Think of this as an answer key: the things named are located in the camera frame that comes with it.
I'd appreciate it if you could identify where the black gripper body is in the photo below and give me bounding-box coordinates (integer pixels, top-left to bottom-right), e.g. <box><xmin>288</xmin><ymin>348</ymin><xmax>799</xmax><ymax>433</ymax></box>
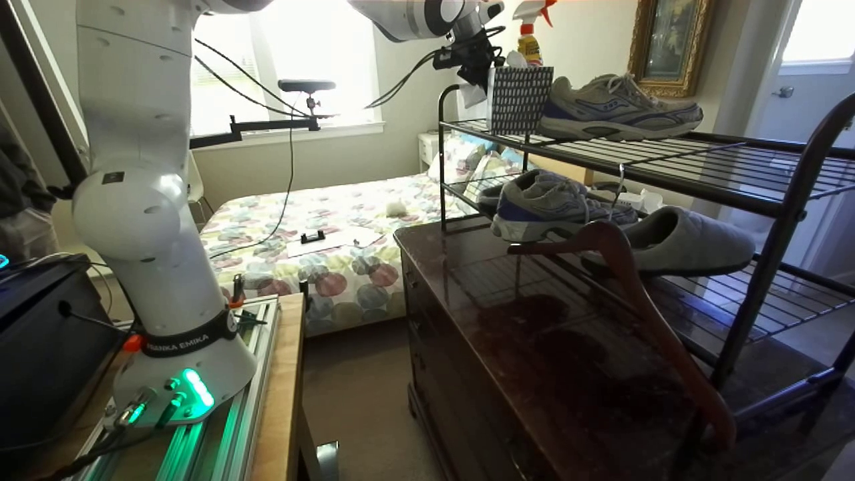
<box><xmin>454</xmin><ymin>28</ymin><xmax>509</xmax><ymax>78</ymax></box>

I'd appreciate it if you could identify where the floral pillow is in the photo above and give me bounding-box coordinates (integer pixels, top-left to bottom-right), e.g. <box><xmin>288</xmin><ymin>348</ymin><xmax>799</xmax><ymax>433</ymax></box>
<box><xmin>423</xmin><ymin>130</ymin><xmax>529</xmax><ymax>195</ymax></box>

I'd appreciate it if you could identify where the grey mesh sneaker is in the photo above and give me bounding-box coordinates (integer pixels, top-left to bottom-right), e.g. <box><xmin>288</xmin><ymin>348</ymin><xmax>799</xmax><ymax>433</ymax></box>
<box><xmin>538</xmin><ymin>70</ymin><xmax>708</xmax><ymax>143</ymax></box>

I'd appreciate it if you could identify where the grey blue sneaker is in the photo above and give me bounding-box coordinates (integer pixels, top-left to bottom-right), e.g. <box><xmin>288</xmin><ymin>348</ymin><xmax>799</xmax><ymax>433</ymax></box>
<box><xmin>486</xmin><ymin>165</ymin><xmax>645</xmax><ymax>245</ymax></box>

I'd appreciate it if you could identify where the bright window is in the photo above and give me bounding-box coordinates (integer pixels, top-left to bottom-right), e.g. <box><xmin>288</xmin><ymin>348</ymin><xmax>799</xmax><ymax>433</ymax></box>
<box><xmin>191</xmin><ymin>0</ymin><xmax>389</xmax><ymax>138</ymax></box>

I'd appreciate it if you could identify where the gold framed painting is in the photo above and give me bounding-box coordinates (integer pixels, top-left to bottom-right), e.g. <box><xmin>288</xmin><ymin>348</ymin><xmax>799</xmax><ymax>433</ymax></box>
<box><xmin>626</xmin><ymin>0</ymin><xmax>716</xmax><ymax>98</ymax></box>

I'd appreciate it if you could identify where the floral patterned fabric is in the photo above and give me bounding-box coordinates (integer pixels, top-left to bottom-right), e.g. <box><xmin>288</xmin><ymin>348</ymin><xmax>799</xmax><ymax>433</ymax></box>
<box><xmin>196</xmin><ymin>130</ymin><xmax>529</xmax><ymax>338</ymax></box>

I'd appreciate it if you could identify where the grey slipper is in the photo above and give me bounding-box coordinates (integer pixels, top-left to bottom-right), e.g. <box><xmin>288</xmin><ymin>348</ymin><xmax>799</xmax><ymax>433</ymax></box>
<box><xmin>618</xmin><ymin>203</ymin><xmax>763</xmax><ymax>278</ymax></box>

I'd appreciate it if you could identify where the dark wooden dresser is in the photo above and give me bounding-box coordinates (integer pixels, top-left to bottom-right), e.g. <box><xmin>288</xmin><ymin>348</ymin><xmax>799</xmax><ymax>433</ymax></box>
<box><xmin>393</xmin><ymin>216</ymin><xmax>855</xmax><ymax>481</ymax></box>

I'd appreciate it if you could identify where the white panel door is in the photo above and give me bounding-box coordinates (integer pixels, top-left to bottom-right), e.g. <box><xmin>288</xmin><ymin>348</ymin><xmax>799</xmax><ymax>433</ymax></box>
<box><xmin>725</xmin><ymin>0</ymin><xmax>855</xmax><ymax>270</ymax></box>

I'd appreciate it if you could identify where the reddish wooden clothes hanger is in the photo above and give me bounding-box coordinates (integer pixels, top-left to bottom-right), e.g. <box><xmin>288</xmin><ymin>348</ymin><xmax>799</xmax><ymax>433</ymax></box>
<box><xmin>505</xmin><ymin>220</ymin><xmax>740</xmax><ymax>455</ymax></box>

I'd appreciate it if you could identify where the light wooden robot table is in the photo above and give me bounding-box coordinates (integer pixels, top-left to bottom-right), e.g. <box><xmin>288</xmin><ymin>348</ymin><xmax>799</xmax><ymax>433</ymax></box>
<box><xmin>244</xmin><ymin>289</ymin><xmax>310</xmax><ymax>481</ymax></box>

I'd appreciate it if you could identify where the black control box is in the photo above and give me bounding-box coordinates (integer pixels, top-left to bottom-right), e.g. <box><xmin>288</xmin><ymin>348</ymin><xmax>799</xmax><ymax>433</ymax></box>
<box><xmin>0</xmin><ymin>250</ymin><xmax>129</xmax><ymax>455</ymax></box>

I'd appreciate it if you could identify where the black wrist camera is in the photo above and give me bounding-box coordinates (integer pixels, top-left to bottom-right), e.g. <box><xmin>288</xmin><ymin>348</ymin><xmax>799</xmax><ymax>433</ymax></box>
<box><xmin>430</xmin><ymin>44</ymin><xmax>467</xmax><ymax>74</ymax></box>

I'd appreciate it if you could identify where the thick black cable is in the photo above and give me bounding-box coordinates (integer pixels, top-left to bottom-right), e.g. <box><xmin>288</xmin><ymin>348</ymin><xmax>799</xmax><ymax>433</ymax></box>
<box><xmin>193</xmin><ymin>35</ymin><xmax>450</xmax><ymax>122</ymax></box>

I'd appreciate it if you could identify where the thin black cable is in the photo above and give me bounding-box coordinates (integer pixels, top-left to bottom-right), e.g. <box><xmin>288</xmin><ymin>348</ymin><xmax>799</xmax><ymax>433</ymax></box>
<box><xmin>207</xmin><ymin>122</ymin><xmax>302</xmax><ymax>264</ymax></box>

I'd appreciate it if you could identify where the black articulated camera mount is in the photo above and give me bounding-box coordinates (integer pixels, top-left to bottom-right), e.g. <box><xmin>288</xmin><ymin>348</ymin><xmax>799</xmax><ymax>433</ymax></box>
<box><xmin>187</xmin><ymin>74</ymin><xmax>339</xmax><ymax>149</ymax></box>

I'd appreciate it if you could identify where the black metal wire rack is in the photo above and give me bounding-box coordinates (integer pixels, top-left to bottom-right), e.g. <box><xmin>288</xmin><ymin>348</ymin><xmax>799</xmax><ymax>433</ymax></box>
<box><xmin>433</xmin><ymin>83</ymin><xmax>855</xmax><ymax>421</ymax></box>

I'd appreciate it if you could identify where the green lit metal base plate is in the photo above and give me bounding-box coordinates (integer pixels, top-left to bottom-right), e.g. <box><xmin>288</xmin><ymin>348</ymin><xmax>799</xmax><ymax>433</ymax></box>
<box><xmin>71</xmin><ymin>296</ymin><xmax>284</xmax><ymax>481</ymax></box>

